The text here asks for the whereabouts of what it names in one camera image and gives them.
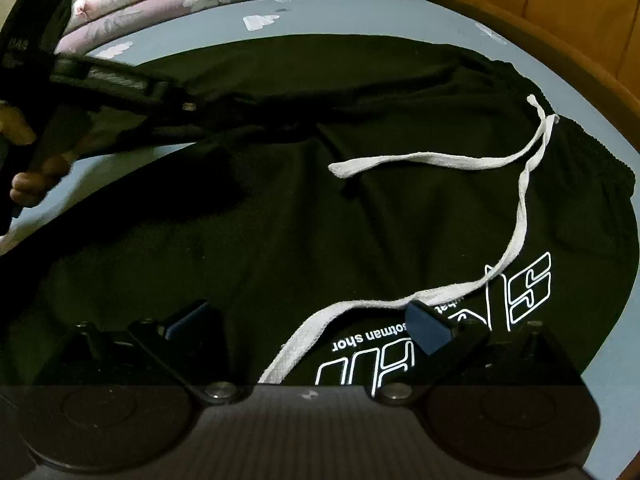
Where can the person's left hand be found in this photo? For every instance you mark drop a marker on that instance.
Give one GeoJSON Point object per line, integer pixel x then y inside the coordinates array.
{"type": "Point", "coordinates": [27, 185]}

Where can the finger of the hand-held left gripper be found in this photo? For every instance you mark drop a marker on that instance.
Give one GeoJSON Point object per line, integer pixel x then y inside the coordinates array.
{"type": "Point", "coordinates": [182, 104]}

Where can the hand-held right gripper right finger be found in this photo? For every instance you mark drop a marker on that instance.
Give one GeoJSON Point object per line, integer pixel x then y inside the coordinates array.
{"type": "Point", "coordinates": [425, 327]}

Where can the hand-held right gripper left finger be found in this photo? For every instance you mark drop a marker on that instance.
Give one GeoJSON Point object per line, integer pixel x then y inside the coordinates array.
{"type": "Point", "coordinates": [185, 324]}

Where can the purple floral quilt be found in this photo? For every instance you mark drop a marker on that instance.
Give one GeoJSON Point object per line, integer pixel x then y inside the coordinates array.
{"type": "Point", "coordinates": [175, 2]}

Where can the wooden headboard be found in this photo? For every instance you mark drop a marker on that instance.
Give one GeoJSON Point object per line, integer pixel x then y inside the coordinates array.
{"type": "Point", "coordinates": [550, 15]}

